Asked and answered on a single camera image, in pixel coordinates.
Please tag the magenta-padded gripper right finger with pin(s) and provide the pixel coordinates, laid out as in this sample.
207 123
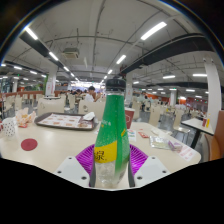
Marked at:
151 170

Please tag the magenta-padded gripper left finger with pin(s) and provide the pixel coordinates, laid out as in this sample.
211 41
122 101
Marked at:
70 170

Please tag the green-labelled clear drink bottle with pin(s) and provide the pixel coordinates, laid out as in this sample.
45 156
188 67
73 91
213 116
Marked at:
111 133

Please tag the clear plastic bag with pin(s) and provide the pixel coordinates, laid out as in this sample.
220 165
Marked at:
159 142

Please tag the pink packet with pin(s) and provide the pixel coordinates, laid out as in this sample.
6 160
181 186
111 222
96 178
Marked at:
175 145

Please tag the printed paper leaflet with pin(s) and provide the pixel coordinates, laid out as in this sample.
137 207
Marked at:
187 153

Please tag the flat round red coaster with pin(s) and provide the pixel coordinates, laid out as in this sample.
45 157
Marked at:
29 144

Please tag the dark food tray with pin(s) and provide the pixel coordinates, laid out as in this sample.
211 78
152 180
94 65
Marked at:
63 120

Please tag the red paper cup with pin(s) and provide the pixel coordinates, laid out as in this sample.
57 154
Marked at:
129 118

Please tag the white napkin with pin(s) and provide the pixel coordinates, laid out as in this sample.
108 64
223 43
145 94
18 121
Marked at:
89 116

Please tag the white table with condiments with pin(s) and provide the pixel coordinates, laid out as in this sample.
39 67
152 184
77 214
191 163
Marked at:
196 124

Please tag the beige chairs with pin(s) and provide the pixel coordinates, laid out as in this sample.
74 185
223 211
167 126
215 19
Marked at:
50 106

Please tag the crumpled paper food wrapper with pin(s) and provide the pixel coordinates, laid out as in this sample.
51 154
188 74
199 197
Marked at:
25 117

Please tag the orange wooden chair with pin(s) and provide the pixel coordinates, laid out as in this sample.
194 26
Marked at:
215 140

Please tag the white polka-dot mug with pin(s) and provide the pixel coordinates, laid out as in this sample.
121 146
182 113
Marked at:
9 126

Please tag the person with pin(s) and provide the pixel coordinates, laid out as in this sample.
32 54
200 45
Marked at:
89 96

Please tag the ceiling air conditioner unit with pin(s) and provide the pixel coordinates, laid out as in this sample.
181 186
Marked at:
70 53

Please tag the ceiling lights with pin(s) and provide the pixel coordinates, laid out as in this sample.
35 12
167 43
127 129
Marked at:
153 30

